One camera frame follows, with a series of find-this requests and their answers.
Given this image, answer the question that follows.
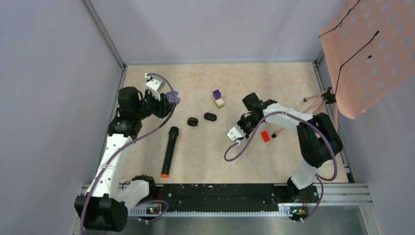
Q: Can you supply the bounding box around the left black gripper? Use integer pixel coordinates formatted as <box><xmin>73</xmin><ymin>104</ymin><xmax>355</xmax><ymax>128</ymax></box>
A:
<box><xmin>134</xmin><ymin>89</ymin><xmax>175</xmax><ymax>119</ymax></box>

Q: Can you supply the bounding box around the red block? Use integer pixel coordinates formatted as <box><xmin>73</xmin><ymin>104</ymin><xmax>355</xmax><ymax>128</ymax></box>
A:
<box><xmin>260</xmin><ymin>131</ymin><xmax>271</xmax><ymax>142</ymax></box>

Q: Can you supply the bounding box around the silver lilac oval case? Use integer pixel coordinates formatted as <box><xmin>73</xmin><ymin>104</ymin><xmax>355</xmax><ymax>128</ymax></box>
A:
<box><xmin>166</xmin><ymin>91</ymin><xmax>181</xmax><ymax>105</ymax></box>

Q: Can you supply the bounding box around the oval black charging case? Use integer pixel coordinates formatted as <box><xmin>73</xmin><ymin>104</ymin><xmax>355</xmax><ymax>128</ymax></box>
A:
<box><xmin>204</xmin><ymin>112</ymin><xmax>217</xmax><ymax>121</ymax></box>

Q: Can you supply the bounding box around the small black earbud case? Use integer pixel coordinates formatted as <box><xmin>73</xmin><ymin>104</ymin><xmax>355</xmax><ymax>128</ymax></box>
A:
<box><xmin>187</xmin><ymin>117</ymin><xmax>199</xmax><ymax>127</ymax></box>

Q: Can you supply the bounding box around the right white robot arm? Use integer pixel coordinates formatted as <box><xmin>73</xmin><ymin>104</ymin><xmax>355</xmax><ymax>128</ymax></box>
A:
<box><xmin>227</xmin><ymin>93</ymin><xmax>343</xmax><ymax>202</ymax></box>

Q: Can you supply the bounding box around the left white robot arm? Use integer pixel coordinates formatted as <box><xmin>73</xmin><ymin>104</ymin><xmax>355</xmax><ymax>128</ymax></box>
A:
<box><xmin>74</xmin><ymin>87</ymin><xmax>180</xmax><ymax>235</ymax></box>

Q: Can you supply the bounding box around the purple white green brick stack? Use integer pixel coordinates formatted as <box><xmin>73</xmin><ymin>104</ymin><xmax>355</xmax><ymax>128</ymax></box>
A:
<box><xmin>212</xmin><ymin>90</ymin><xmax>225</xmax><ymax>109</ymax></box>

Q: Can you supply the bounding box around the black microphone orange end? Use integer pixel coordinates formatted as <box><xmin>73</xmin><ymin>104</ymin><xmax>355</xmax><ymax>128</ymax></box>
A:
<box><xmin>161</xmin><ymin>126</ymin><xmax>179</xmax><ymax>178</ymax></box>

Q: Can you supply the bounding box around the pink perforated music stand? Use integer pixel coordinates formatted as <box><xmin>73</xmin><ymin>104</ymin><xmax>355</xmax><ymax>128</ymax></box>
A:
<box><xmin>319</xmin><ymin>0</ymin><xmax>415</xmax><ymax>126</ymax></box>

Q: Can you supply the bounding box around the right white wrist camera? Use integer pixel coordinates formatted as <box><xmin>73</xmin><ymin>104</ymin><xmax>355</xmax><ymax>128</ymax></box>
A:
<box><xmin>227</xmin><ymin>124</ymin><xmax>245</xmax><ymax>145</ymax></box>

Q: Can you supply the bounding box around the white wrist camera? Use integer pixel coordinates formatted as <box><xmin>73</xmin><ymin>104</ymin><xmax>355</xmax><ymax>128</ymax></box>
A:
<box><xmin>144</xmin><ymin>73</ymin><xmax>165</xmax><ymax>101</ymax></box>
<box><xmin>227</xmin><ymin>124</ymin><xmax>245</xmax><ymax>145</ymax></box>

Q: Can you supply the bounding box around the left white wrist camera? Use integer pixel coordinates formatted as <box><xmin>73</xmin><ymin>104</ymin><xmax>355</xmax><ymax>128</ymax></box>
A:
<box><xmin>144</xmin><ymin>73</ymin><xmax>165</xmax><ymax>101</ymax></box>

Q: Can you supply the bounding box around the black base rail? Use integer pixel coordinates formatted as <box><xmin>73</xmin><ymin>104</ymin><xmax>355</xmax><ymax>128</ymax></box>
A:
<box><xmin>142</xmin><ymin>184</ymin><xmax>319</xmax><ymax>215</ymax></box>

